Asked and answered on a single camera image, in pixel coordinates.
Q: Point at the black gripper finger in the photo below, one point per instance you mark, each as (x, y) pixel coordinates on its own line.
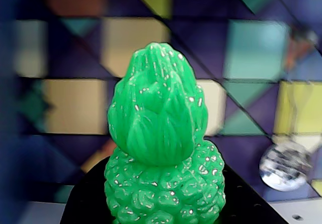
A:
(88, 204)
(244, 206)

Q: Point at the green toy pineapple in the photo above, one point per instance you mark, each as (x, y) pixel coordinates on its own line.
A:
(161, 133)

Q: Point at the steel slotted skimmer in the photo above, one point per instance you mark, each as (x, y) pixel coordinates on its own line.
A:
(281, 168)

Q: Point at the blue-gray toy play kitchen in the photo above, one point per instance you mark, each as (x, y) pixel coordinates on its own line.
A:
(251, 45)

